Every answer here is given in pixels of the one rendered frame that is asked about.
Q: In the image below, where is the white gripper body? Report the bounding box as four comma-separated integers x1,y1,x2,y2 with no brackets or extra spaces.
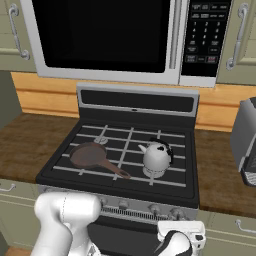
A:
156,220,206,242

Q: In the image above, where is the black and silver stove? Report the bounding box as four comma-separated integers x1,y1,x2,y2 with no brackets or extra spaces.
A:
34,82,201,256

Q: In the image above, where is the beige drawer front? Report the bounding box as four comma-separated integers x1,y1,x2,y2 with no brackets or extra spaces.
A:
195,209,256,256
0,179,42,250

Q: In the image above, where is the black oven door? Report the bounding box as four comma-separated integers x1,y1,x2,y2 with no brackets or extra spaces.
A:
87,221,162,256

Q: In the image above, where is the grey toaster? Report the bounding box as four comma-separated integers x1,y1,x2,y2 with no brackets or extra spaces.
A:
229,97,256,188

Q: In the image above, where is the brown frying pan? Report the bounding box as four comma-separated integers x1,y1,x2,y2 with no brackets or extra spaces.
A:
68,142,132,180

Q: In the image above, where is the silver microwave oven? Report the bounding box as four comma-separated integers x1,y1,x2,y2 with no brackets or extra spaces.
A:
19,0,234,88

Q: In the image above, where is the silver drawer handle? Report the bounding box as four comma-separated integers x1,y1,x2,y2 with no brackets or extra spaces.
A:
0,182,17,194
234,218,256,235

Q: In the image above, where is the white kettle with black handle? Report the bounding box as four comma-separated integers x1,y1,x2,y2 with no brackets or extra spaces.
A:
137,137,174,171

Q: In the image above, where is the beige wall cupboard door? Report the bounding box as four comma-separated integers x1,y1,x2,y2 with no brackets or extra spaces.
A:
216,0,256,86
0,0,37,73

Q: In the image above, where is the silver microwave door handle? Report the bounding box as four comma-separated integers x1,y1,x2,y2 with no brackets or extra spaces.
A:
169,0,183,70

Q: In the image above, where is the silver cupboard door handle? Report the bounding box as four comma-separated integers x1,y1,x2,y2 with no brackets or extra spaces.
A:
226,2,250,71
7,3,31,61

